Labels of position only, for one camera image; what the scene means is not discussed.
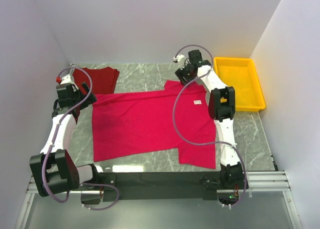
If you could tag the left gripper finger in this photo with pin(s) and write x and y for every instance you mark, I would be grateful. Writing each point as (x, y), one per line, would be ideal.
(91, 98)
(84, 88)

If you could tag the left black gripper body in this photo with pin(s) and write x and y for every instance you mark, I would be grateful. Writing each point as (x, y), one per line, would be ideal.
(79, 97)

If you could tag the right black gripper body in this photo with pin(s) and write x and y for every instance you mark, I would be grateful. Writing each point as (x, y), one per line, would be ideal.
(187, 71)

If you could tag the pink t shirt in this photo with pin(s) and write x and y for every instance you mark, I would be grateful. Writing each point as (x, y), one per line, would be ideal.
(143, 122)

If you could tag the yellow plastic tray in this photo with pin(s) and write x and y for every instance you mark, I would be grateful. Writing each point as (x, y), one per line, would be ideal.
(241, 74)

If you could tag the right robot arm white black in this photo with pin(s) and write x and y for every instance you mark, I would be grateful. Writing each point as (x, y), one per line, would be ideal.
(221, 109)

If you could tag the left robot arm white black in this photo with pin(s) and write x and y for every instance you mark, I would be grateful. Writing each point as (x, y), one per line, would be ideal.
(53, 168)

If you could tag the folded dark red t shirt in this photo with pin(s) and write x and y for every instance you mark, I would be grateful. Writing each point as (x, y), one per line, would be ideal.
(104, 84)

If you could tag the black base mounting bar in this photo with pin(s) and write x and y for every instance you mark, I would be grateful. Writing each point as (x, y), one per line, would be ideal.
(163, 185)

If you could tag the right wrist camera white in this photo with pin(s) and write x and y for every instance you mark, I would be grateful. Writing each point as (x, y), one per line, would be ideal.
(180, 60)

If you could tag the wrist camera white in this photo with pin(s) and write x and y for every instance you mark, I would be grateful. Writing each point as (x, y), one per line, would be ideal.
(180, 60)
(67, 79)

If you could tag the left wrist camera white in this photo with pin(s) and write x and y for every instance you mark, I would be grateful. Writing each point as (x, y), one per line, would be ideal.
(67, 79)

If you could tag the aluminium frame rail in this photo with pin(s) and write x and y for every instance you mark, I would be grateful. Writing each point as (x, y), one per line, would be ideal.
(257, 181)

